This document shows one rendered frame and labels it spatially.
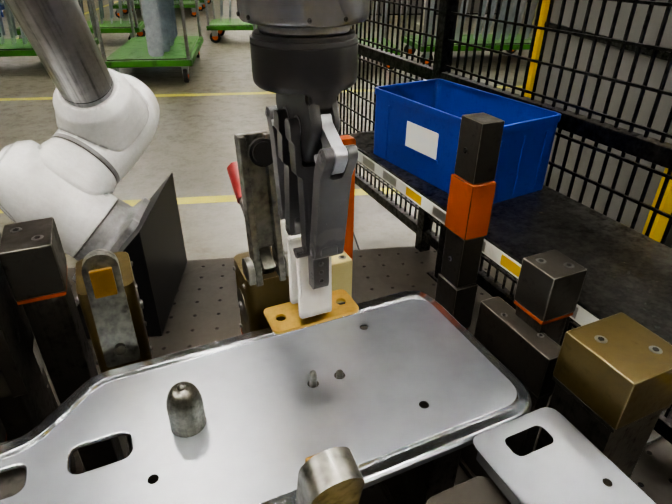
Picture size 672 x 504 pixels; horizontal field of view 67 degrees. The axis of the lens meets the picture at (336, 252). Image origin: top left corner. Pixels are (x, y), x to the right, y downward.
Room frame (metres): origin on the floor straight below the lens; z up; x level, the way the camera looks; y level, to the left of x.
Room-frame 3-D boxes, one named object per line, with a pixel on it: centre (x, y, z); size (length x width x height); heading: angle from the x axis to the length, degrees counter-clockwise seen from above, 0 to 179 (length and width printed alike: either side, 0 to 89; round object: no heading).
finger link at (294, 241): (0.39, 0.03, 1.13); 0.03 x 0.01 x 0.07; 115
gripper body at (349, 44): (0.38, 0.02, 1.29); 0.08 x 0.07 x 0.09; 25
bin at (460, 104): (0.90, -0.22, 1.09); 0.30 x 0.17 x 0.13; 31
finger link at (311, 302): (0.37, 0.02, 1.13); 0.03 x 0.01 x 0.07; 115
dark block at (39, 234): (0.48, 0.33, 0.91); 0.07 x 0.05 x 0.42; 25
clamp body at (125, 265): (0.49, 0.27, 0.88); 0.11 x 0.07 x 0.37; 25
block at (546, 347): (0.48, -0.22, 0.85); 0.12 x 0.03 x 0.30; 25
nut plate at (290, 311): (0.38, 0.02, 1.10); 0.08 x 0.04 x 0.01; 115
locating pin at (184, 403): (0.33, 0.14, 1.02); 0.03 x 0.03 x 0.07
